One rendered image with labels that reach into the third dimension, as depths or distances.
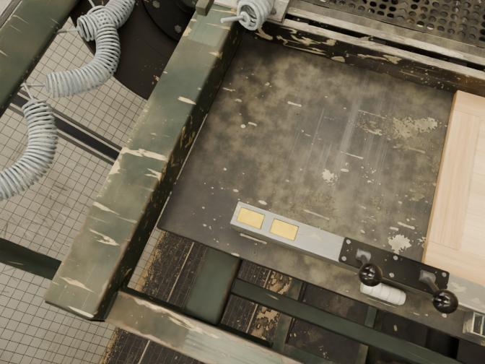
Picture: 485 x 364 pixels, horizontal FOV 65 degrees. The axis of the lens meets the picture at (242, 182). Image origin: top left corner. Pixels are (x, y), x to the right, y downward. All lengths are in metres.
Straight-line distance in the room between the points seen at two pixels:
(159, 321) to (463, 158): 0.71
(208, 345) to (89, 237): 0.29
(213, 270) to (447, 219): 0.49
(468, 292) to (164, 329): 0.56
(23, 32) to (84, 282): 0.68
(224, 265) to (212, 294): 0.06
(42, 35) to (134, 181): 0.54
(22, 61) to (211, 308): 0.75
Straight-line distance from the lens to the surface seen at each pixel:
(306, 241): 0.76
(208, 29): 0.93
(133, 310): 0.76
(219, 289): 0.82
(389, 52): 0.98
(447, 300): 0.69
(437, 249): 0.86
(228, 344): 0.73
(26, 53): 1.14
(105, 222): 0.75
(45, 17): 1.19
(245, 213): 0.77
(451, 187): 0.92
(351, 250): 0.77
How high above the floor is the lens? 2.03
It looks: 28 degrees down
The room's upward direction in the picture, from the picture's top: 57 degrees counter-clockwise
